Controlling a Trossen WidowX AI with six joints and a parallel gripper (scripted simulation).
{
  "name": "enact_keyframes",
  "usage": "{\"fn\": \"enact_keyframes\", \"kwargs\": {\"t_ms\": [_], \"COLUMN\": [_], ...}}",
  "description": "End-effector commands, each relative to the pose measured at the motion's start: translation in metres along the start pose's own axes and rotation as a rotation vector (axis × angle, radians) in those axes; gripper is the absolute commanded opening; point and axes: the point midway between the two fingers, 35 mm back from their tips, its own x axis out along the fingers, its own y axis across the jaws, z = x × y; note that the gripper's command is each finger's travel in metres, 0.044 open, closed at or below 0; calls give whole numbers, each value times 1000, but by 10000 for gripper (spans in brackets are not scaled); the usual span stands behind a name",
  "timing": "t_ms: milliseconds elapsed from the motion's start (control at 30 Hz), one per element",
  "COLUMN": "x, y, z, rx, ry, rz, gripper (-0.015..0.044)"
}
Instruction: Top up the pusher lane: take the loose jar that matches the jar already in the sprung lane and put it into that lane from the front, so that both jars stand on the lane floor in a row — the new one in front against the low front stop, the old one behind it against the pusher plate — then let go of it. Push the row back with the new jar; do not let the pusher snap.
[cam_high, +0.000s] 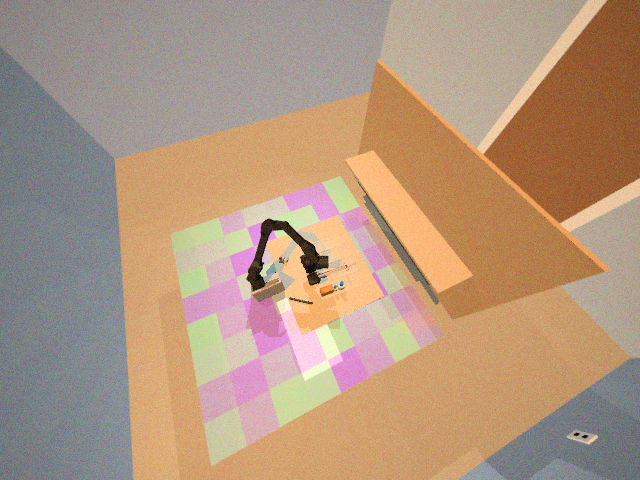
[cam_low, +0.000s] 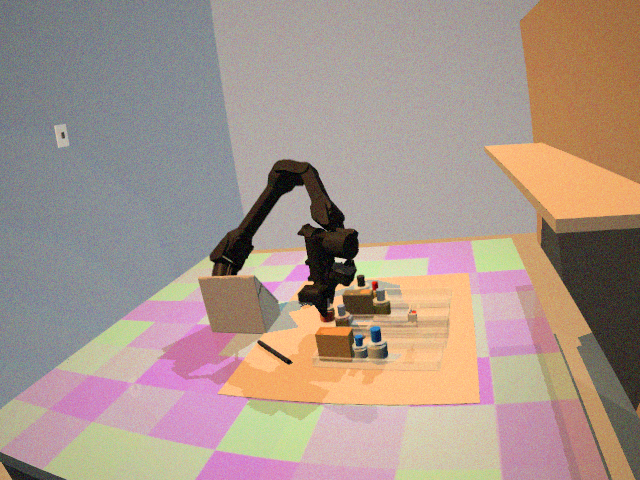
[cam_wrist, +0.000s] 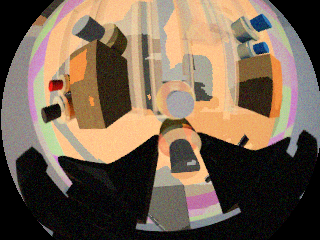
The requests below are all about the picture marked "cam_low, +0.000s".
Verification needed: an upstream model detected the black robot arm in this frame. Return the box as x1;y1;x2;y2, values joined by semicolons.
210;159;359;287

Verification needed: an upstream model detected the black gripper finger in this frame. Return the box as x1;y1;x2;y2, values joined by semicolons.
327;283;339;304
312;292;332;317

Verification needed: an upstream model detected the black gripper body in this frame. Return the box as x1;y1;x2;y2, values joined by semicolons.
297;255;335;302

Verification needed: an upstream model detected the dark grey thin rod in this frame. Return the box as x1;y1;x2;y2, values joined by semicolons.
257;340;291;364

